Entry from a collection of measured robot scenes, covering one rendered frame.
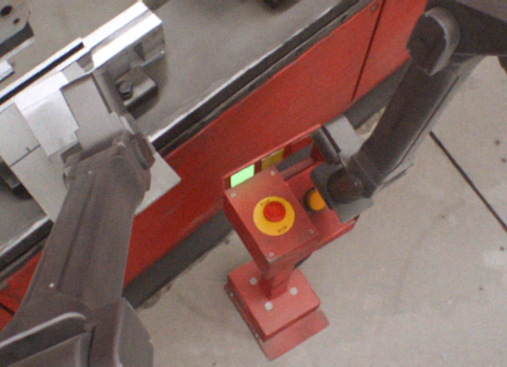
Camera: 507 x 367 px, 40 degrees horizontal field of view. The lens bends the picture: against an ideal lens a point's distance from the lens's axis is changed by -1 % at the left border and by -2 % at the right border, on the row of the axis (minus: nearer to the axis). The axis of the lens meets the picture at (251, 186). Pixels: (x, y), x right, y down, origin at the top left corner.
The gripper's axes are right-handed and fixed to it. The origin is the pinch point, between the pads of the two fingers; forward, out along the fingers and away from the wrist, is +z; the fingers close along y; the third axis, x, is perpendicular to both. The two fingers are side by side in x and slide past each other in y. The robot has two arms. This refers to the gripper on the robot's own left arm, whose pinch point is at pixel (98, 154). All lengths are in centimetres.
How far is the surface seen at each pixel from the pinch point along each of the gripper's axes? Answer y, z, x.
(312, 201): -29.0, 20.8, 32.0
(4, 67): 1.7, 18.5, -17.8
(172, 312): -1, 91, 56
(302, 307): -27, 69, 70
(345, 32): -59, 32, 12
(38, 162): 6.7, 10.3, -3.3
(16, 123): 5.6, 14.2, -9.7
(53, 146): 3.5, 10.5, -4.0
